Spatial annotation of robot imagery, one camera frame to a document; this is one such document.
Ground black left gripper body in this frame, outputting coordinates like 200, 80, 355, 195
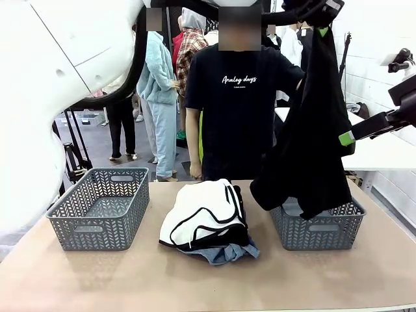
281, 0, 346, 27

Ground person's right forearm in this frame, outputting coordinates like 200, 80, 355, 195
186, 109, 204, 166

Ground mannequin in white shirt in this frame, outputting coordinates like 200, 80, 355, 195
275, 25, 305, 102

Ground mannequin in plaid hooded shirt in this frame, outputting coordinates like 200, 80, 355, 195
175, 6, 211, 131

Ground grey plastic woven basket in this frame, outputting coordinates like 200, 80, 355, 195
268, 194, 367, 252
45, 167, 151, 252

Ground black light stand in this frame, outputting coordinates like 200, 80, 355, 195
337, 32, 354, 96

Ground mannequin in beige shirt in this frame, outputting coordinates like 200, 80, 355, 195
103, 81, 138, 162

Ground mannequin in red top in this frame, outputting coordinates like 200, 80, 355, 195
172, 32, 183, 60

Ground white garment with black trim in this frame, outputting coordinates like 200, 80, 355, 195
159, 178, 250, 252

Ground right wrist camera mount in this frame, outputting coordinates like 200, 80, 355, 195
380, 47, 416, 83

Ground black left arm cable sleeve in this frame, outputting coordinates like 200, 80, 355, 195
66, 0, 313, 110

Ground person's right hand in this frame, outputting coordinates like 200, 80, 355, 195
188, 161, 203, 180

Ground person in black T-shirt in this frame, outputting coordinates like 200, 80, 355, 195
184, 6, 306, 182

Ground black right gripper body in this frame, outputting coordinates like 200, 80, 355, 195
388, 77, 416, 130

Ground black camera tripod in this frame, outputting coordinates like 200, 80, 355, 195
51, 109, 94, 183

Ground mannequin in light blue fleece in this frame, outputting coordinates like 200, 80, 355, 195
136, 8, 180, 183

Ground blue denim jeans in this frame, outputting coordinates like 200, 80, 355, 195
181, 236, 261, 267

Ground brown bag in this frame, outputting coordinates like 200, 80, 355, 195
355, 101, 372, 120

